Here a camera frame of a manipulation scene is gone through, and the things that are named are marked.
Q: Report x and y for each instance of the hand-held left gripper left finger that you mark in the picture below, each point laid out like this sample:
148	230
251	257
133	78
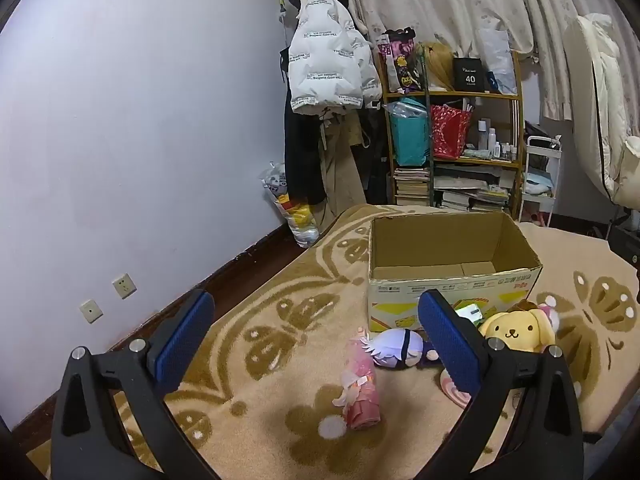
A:
182	345

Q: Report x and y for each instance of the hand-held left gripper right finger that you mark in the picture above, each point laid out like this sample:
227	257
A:
452	340

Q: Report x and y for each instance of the pink swirl roll plush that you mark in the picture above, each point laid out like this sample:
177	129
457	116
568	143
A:
452	392

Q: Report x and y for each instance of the purple-haired doll plush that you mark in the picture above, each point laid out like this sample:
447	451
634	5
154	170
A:
395	347

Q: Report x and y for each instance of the yellow dog plush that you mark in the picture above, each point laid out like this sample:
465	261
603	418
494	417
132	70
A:
515	330

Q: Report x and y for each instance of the cardboard box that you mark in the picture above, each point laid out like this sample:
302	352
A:
395	305

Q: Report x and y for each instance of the pink bear plush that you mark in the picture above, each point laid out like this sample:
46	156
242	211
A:
550	312

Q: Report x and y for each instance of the pink doll plush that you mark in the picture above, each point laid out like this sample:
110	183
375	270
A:
360	390

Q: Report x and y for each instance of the beige floral rug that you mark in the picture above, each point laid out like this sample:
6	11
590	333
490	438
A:
280	400

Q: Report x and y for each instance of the messy pile of books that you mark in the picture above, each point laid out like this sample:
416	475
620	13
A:
470	192

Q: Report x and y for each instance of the neat stack of books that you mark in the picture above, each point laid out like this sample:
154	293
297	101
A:
411	187

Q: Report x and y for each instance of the clear bag of toys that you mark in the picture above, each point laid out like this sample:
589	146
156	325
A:
297	215

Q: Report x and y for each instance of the light blue cloth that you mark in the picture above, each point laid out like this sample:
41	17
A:
537	185

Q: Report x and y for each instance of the black hanging garment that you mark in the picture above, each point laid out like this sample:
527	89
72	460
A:
375	160

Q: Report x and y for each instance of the beige trousers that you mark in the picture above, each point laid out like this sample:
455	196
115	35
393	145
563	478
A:
340	170

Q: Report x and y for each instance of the row of cosmetic bottles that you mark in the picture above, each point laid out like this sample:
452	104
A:
487	137

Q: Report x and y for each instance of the white trolley cart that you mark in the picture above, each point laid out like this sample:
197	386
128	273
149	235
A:
555	160

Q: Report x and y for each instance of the teal bag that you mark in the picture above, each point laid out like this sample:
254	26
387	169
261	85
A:
407	137

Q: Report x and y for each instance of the red patterned bag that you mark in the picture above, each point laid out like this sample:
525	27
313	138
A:
447	132

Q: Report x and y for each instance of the black hanging coat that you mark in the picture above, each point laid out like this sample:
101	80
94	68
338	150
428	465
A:
300	160

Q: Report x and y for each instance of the green pole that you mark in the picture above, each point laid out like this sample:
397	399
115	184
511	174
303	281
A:
428	110

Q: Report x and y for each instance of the wooden shelf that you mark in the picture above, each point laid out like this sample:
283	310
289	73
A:
517	110

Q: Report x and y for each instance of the black box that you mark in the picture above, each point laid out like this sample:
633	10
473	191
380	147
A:
469	75

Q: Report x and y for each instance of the blonde wig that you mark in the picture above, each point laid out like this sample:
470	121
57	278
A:
440	65

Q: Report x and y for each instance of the white padded chair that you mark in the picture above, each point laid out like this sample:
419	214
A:
600	100

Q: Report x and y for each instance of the purple printed bag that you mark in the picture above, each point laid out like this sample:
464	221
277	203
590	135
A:
402	60

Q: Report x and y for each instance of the white plastic bag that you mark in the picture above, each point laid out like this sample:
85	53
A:
497	55

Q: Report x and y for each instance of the white puffer jacket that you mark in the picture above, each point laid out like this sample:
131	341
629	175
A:
325	50

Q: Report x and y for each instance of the white wall socket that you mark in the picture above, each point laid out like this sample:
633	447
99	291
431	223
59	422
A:
91	311
124	286

